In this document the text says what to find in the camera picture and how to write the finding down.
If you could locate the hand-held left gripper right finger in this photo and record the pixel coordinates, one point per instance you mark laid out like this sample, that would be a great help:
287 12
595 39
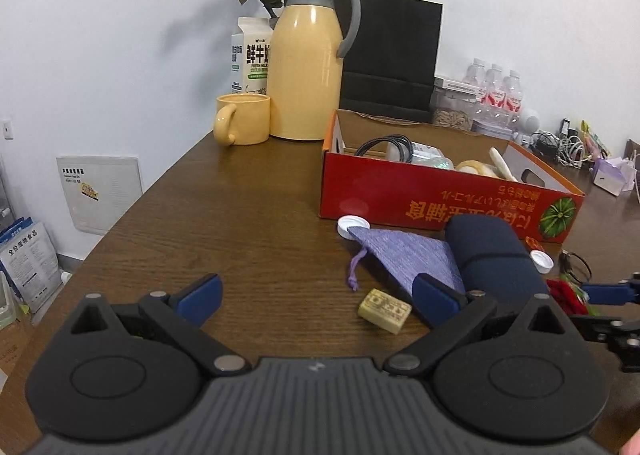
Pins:
437 297

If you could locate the tissue pack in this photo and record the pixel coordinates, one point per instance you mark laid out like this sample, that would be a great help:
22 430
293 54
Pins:
612 176

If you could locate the white robot speaker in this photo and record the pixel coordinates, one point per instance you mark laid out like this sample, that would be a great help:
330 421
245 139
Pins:
531 122

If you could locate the colourful snack packet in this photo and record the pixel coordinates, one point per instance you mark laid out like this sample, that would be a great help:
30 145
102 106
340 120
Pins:
594 137

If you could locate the beige soap bar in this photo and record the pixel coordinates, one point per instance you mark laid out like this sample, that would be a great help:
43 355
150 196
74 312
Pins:
385 310

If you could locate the yellow thermos jug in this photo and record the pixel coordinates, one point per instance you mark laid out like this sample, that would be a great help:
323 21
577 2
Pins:
305 70

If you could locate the flat white box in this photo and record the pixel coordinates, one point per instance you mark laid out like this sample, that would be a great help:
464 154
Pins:
457 84

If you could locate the black frame eyeglasses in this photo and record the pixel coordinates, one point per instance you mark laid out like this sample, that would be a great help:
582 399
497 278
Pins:
575 266

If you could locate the yellow fluffy cloth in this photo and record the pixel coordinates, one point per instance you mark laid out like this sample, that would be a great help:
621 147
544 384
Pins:
474 168

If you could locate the blue white printed bags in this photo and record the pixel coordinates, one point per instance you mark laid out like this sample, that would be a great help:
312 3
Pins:
27 260

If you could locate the white bottle cap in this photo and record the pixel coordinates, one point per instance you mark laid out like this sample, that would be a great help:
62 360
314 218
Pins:
542 261
352 225

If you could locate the black paper bag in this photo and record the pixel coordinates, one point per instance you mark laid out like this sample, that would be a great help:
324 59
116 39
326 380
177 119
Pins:
395 45

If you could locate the red artificial rose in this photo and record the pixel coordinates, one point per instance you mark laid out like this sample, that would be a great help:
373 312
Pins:
565 296

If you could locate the clear water bottle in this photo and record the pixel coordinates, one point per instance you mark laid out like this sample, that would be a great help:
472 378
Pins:
475 72
513 95
494 85

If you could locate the yellow mug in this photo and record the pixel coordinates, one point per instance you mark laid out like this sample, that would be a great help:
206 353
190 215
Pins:
247 120

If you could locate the white milk carton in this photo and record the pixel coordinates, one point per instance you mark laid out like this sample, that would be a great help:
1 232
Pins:
252 55

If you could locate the white tin box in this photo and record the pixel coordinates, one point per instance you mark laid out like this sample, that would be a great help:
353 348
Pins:
492 128

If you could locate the clear seed jar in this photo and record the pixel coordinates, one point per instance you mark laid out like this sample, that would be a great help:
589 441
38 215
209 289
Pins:
452 112

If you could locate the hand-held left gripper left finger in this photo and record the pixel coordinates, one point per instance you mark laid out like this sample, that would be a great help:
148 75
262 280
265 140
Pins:
202 295

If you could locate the white wall outlet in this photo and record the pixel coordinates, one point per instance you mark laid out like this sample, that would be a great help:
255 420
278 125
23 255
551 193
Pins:
6 129

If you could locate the brown cardboard carton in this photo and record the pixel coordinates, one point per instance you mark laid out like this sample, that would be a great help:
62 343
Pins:
15 345

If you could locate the navy blue roll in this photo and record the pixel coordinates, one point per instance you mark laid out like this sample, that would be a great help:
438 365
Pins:
495 260

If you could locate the white cloth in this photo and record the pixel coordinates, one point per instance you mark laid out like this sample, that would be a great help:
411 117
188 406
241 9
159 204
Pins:
502 162

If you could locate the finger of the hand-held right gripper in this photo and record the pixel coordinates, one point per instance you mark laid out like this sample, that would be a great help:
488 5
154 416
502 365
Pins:
615 330
605 292

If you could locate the orange cardboard box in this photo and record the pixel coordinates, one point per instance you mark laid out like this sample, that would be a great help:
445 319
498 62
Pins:
400 190

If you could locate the white wall access panel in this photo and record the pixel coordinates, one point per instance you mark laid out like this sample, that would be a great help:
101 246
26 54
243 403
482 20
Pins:
100 192

